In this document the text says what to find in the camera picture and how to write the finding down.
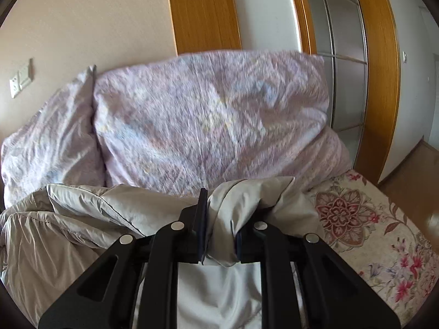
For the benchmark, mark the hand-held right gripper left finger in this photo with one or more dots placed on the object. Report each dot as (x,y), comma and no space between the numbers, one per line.
(202,233)

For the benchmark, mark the white wall switch panel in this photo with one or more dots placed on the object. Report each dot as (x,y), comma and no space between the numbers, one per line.
(21,78)

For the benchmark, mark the floral bed sheet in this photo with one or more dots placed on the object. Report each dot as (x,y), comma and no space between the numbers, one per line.
(377,246)

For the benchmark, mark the lilac floral duvet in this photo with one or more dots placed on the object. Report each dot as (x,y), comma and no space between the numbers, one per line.
(205,116)

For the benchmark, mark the wooden white furniture frame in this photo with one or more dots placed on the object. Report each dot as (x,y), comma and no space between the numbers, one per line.
(380,58)

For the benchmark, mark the wooden wall panel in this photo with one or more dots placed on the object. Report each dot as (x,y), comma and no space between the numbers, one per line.
(202,10)

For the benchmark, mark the frosted glass door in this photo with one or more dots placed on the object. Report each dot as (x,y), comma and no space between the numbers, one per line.
(343,24)

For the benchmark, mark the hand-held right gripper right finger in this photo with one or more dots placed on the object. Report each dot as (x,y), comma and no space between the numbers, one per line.
(240,251)

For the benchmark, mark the light grey padded jacket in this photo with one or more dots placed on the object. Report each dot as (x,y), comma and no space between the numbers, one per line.
(85,219)

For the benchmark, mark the lilac floral pillow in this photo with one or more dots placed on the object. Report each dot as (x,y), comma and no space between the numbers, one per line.
(51,144)

